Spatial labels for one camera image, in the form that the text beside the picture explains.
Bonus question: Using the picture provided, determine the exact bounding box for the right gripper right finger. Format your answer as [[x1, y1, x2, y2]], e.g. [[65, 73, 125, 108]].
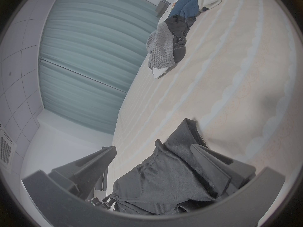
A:
[[191, 143, 257, 197]]

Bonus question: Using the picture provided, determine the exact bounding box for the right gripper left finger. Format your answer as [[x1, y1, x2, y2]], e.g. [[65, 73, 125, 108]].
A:
[[48, 146, 117, 200]]

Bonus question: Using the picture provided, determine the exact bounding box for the black T-shirt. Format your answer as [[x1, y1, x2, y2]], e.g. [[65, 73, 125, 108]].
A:
[[111, 118, 256, 216]]

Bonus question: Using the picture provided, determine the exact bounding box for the bed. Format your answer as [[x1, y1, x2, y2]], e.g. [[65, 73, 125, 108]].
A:
[[111, 0, 298, 198]]

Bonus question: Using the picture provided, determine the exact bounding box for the pile of clothes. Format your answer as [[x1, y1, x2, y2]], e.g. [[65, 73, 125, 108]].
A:
[[146, 0, 223, 79]]

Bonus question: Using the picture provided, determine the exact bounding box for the blue-green curtain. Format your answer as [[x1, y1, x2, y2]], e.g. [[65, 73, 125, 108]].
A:
[[38, 58, 129, 136], [39, 0, 162, 94]]

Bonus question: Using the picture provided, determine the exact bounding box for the grey bedside table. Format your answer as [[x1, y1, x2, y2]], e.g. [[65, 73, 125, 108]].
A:
[[156, 1, 168, 15]]

